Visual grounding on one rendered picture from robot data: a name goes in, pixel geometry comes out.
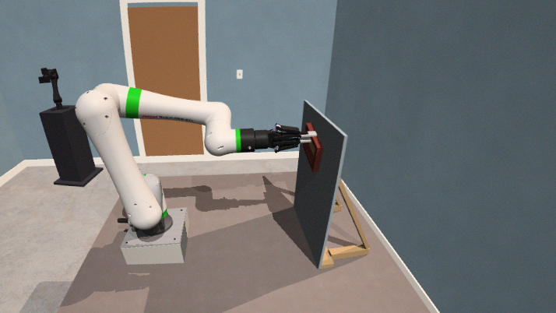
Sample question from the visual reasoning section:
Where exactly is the dark red rectangular frame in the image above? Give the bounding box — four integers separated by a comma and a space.
303, 123, 323, 172

